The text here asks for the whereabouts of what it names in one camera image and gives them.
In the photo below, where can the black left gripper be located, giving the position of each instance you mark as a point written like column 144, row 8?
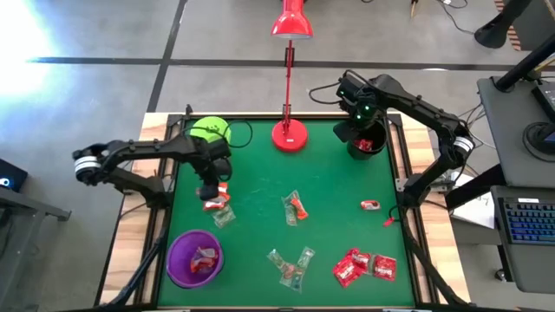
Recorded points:
column 217, row 156

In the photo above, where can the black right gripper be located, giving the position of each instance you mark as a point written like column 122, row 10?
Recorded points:
column 364, row 99

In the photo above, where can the orange white candy pack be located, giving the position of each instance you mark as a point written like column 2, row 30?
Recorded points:
column 215, row 204
column 366, row 205
column 204, row 260

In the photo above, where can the clear green candy pack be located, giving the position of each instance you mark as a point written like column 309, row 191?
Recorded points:
column 275, row 258
column 289, row 217
column 224, row 216
column 306, row 256

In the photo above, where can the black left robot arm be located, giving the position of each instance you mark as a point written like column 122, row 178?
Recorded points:
column 143, row 147

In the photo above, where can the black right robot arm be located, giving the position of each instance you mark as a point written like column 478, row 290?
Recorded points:
column 416, row 106

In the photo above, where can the clear blue candy pack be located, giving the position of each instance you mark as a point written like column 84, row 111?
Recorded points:
column 294, row 284

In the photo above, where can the black plastic bucket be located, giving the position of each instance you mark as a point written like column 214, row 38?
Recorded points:
column 378, row 143

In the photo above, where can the green table mat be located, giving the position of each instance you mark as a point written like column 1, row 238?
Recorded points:
column 260, row 173

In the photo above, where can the red desk lamp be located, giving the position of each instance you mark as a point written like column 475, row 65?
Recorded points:
column 289, row 135

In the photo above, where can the green plastic bucket with face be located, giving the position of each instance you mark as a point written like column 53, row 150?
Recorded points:
column 210, row 125

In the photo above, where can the purple plastic bucket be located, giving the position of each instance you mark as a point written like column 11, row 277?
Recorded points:
column 182, row 260

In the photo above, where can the small red tag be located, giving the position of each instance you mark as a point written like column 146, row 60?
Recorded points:
column 389, row 222

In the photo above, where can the wooden stick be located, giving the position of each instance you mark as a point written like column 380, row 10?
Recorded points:
column 415, row 6

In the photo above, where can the white paper sheet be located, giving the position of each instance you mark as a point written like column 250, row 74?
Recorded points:
column 477, row 214

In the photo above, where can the grey desk top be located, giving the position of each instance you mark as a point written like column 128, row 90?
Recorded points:
column 507, row 130

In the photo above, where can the black stand foot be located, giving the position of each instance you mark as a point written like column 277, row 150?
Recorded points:
column 494, row 30

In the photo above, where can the grey metal stand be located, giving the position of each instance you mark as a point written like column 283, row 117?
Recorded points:
column 26, row 203

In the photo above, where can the orange black striped mat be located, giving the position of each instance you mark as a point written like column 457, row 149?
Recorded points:
column 514, row 42

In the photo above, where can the black round monitor base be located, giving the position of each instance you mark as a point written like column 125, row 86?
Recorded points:
column 539, row 138

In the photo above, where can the black device with blue light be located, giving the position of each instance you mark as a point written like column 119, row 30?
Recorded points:
column 15, row 173

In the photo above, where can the black keyboard with blue keys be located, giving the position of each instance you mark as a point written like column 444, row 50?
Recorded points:
column 529, row 221

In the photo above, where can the grey keyboard table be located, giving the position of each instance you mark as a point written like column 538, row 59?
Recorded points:
column 533, row 268

